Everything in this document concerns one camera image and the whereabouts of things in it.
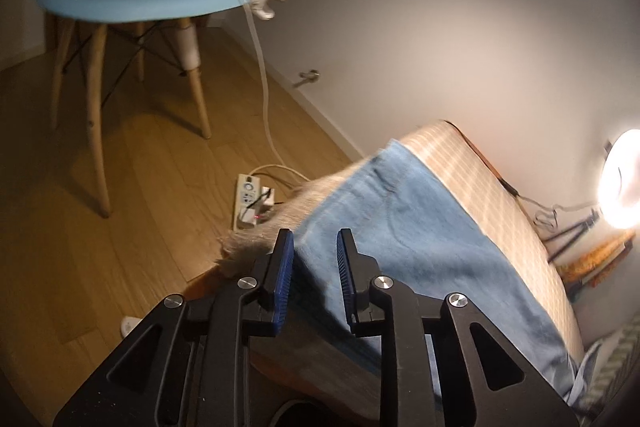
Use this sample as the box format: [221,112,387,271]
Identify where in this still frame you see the blue denim pants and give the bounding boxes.
[291,141,584,401]

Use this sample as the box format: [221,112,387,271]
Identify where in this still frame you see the white power strip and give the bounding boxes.
[232,173,276,231]

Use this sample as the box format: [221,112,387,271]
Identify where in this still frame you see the checkered beige bed blanket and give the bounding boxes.
[214,120,586,423]

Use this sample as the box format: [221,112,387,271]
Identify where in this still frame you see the metal door stopper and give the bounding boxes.
[292,69,320,89]

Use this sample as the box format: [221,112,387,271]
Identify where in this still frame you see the orange patterned cloth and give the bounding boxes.
[558,230,636,295]

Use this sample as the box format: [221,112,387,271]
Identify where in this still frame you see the green white striped pillow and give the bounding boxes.
[576,317,639,426]

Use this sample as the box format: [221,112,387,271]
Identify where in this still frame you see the white lamp cable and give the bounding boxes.
[241,3,312,184]

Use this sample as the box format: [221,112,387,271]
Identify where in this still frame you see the ring light black cable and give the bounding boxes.
[499,178,599,233]

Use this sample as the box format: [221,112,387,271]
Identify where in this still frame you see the white ring light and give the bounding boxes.
[597,129,640,230]

